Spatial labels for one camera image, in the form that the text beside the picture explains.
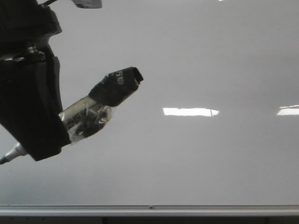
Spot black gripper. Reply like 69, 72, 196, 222
0, 0, 70, 161

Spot white whiteboard with aluminium frame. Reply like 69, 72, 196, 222
0, 0, 299, 216

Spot silver black cable connector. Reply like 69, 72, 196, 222
0, 142, 28, 165

